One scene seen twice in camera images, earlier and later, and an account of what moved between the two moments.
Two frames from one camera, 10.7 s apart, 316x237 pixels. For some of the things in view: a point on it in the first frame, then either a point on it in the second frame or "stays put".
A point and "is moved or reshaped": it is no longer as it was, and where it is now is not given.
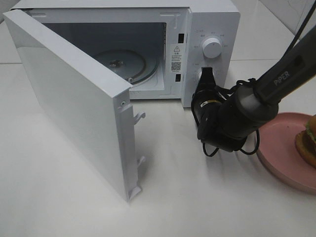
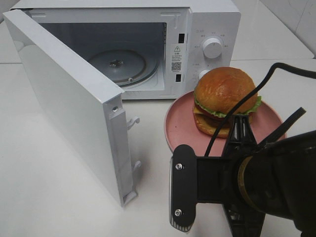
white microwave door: (94, 97) is moved or reshaped
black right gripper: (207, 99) -> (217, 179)
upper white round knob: (212, 48) stays put
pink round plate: (279, 154) is moved or reshaped
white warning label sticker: (176, 59) stays put
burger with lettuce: (305, 141) is moved or reshaped
